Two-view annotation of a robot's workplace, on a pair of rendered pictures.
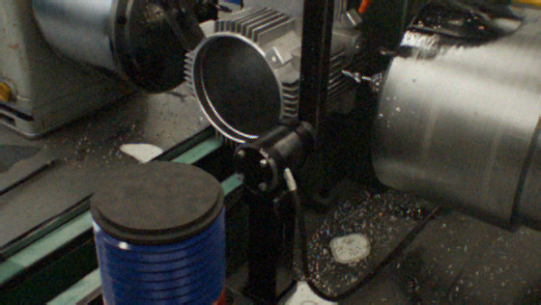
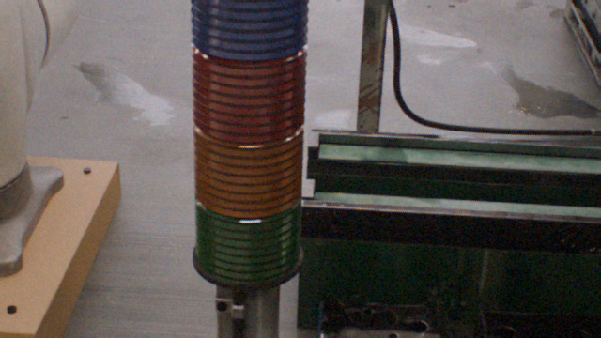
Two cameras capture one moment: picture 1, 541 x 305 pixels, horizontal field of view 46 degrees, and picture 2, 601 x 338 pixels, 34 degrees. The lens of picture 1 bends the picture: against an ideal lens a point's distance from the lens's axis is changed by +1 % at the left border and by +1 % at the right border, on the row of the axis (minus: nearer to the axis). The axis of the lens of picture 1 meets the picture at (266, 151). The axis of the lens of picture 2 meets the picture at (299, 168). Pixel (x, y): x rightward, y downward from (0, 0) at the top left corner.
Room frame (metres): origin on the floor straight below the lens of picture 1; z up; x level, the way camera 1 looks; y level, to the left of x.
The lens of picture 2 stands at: (0.00, -0.37, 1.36)
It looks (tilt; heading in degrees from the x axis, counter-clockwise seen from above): 29 degrees down; 58
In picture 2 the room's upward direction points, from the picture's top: 2 degrees clockwise
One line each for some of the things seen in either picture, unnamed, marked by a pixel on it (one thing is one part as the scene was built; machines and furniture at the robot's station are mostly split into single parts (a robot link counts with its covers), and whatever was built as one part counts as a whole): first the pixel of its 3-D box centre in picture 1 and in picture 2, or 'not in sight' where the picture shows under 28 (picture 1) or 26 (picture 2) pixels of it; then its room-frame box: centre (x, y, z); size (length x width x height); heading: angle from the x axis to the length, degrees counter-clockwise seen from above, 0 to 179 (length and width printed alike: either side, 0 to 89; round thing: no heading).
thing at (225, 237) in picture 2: not in sight; (248, 224); (0.23, 0.05, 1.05); 0.06 x 0.06 x 0.04
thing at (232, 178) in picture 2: not in sight; (248, 155); (0.23, 0.05, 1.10); 0.06 x 0.06 x 0.04
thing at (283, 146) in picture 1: (370, 167); not in sight; (0.73, -0.14, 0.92); 0.45 x 0.13 x 0.24; 145
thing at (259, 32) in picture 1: (277, 68); not in sight; (0.85, -0.01, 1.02); 0.20 x 0.19 x 0.19; 144
